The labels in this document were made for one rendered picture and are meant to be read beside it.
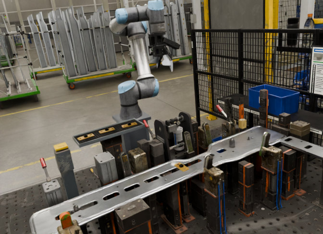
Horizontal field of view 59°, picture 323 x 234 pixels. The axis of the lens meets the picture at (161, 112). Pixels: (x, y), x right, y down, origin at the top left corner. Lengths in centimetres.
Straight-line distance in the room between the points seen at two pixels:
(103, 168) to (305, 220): 102
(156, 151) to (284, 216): 73
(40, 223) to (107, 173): 35
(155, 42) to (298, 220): 114
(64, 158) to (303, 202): 128
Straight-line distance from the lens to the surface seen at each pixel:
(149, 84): 186
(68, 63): 819
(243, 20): 382
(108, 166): 140
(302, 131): 178
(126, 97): 184
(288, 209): 172
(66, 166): 154
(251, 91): 212
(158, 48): 149
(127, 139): 189
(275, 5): 538
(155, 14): 148
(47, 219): 131
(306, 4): 575
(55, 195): 139
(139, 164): 147
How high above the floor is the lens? 174
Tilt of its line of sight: 20 degrees down
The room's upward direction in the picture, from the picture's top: 6 degrees counter-clockwise
